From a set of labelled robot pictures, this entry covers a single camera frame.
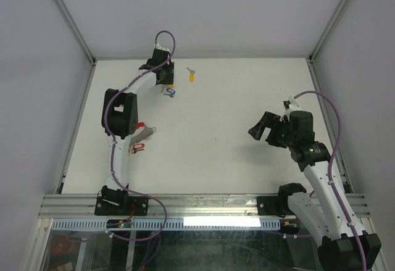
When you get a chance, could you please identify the red grey keyring holder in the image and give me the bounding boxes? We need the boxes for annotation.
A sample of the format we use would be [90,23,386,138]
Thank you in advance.
[130,123,156,144]

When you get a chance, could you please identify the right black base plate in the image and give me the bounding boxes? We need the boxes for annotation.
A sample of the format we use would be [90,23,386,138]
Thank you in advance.
[256,196,292,218]

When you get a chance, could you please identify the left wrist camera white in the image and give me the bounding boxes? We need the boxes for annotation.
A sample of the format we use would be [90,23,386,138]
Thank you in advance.
[155,43,170,52]

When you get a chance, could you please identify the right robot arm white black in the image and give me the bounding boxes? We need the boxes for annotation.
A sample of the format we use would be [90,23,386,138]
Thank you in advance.
[248,110,381,270]

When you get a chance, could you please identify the red tag key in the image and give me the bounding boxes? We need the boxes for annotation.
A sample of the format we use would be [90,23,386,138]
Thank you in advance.
[128,143,145,154]

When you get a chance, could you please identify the yellow tag key far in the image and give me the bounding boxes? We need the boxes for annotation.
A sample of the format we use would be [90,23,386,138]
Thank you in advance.
[186,67,195,83]

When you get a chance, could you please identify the blue tag key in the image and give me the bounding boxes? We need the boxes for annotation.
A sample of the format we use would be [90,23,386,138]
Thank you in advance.
[161,86,176,98]

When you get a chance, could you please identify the grey slotted cable duct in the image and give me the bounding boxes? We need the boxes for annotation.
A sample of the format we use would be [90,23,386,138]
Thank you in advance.
[52,216,280,231]

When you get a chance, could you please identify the aluminium front rail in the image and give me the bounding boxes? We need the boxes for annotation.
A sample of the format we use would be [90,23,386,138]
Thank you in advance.
[38,193,371,221]

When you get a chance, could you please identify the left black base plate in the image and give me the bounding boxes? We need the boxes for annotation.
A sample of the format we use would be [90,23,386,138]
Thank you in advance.
[94,196,149,217]

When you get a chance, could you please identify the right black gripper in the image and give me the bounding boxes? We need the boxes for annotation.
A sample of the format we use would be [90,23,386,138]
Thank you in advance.
[247,111,296,148]

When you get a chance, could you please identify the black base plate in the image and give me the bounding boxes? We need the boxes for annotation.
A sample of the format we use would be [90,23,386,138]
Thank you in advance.
[94,196,149,217]
[256,196,292,218]

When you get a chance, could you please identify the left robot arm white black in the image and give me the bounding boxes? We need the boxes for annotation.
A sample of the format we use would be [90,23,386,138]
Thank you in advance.
[95,46,175,217]

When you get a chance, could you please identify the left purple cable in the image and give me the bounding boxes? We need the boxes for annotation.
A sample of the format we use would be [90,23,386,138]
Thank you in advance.
[103,30,177,241]

